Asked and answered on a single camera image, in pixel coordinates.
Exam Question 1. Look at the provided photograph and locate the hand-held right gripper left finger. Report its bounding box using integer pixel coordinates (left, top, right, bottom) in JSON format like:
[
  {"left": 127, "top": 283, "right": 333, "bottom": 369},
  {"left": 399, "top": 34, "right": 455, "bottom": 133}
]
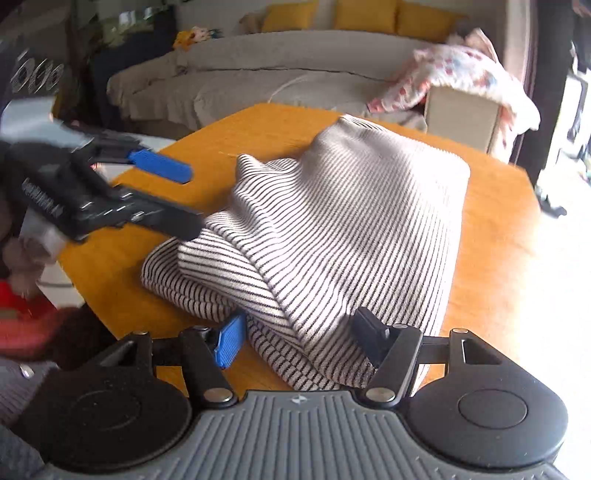
[{"left": 106, "top": 310, "right": 249, "bottom": 411}]

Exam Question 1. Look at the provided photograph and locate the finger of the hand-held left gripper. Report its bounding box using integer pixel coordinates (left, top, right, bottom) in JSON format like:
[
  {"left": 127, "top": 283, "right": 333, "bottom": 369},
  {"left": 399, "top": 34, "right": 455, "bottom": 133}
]
[
  {"left": 83, "top": 182, "right": 206, "bottom": 243},
  {"left": 90, "top": 131, "right": 193, "bottom": 184}
]

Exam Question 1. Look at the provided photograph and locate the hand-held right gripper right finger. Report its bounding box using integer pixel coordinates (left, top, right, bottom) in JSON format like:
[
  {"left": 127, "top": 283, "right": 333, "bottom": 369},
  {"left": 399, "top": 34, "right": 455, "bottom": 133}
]
[{"left": 352, "top": 306, "right": 506, "bottom": 408}]

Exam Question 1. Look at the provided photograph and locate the striped grey sweater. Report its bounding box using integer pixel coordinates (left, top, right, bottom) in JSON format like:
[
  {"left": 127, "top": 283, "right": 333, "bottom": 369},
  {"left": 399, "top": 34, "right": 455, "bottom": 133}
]
[{"left": 141, "top": 114, "right": 472, "bottom": 391}]

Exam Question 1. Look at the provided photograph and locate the person's left hand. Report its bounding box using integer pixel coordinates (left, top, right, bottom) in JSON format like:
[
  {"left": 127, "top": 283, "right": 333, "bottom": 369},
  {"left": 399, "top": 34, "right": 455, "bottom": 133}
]
[{"left": 0, "top": 237, "right": 58, "bottom": 298}]

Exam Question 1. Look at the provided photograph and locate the grey covered sofa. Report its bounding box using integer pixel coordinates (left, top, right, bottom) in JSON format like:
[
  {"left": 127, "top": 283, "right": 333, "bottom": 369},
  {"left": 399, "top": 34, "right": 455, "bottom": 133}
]
[{"left": 106, "top": 0, "right": 509, "bottom": 139}]

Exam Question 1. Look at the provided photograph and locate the colourful plush toy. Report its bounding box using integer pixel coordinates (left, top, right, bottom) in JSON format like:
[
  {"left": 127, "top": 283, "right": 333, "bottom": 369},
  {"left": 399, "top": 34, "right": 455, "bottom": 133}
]
[{"left": 172, "top": 27, "right": 220, "bottom": 51}]

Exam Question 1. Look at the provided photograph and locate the red plastic object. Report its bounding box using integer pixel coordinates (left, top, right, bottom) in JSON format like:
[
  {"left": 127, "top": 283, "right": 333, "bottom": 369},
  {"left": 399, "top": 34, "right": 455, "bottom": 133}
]
[{"left": 0, "top": 281, "right": 71, "bottom": 360}]

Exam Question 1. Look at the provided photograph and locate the yellow cushion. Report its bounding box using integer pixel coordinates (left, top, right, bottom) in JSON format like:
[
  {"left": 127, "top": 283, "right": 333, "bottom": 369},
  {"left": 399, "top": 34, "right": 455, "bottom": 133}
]
[
  {"left": 333, "top": 0, "right": 399, "bottom": 34},
  {"left": 261, "top": 0, "right": 320, "bottom": 34},
  {"left": 396, "top": 0, "right": 468, "bottom": 43}
]

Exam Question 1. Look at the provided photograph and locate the person's grey clothing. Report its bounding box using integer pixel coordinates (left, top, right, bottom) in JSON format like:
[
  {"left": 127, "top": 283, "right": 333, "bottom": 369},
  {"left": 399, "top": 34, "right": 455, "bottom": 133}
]
[{"left": 0, "top": 359, "right": 63, "bottom": 480}]

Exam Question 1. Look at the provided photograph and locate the cream chair back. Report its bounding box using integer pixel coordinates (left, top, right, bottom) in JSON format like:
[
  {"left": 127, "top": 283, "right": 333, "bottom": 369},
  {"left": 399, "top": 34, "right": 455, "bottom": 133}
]
[{"left": 424, "top": 85, "right": 503, "bottom": 154}]

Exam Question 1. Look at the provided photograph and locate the floral blanket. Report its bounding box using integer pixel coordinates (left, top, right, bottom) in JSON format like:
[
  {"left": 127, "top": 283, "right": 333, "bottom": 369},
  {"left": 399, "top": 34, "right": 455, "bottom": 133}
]
[{"left": 367, "top": 28, "right": 542, "bottom": 136}]

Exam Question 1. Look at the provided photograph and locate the dark curtain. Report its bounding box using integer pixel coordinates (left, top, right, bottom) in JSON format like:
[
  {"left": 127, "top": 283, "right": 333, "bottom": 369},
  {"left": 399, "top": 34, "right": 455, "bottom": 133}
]
[{"left": 508, "top": 0, "right": 578, "bottom": 185}]

